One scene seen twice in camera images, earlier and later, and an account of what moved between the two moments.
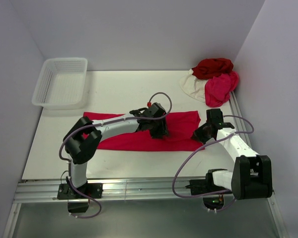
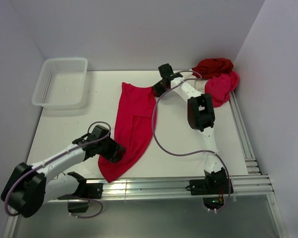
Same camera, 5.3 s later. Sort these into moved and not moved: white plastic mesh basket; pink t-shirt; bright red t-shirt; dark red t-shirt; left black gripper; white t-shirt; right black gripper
Moved: bright red t-shirt; right black gripper; left black gripper
Not moved: pink t-shirt; white t-shirt; white plastic mesh basket; dark red t-shirt
